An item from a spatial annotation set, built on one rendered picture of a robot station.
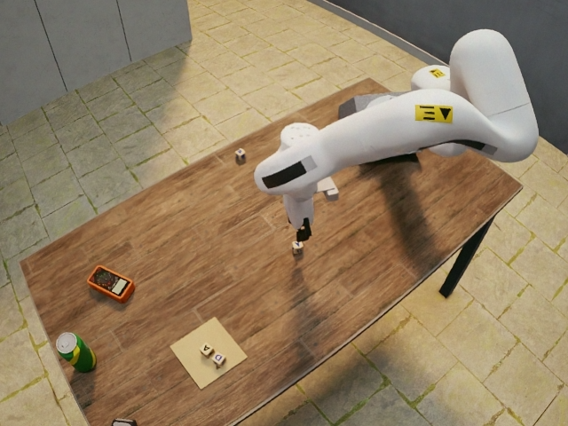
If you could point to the small wooden letter block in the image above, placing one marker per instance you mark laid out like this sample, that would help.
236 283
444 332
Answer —
297 247
240 154
219 359
207 350

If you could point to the beige square mat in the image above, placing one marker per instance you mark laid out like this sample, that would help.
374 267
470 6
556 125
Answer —
200 368

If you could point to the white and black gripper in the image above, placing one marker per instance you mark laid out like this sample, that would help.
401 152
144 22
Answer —
300 211

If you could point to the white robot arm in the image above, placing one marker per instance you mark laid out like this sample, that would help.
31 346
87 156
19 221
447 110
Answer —
443 121

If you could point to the green and yellow drink can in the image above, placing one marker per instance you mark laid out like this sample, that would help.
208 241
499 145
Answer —
76 352

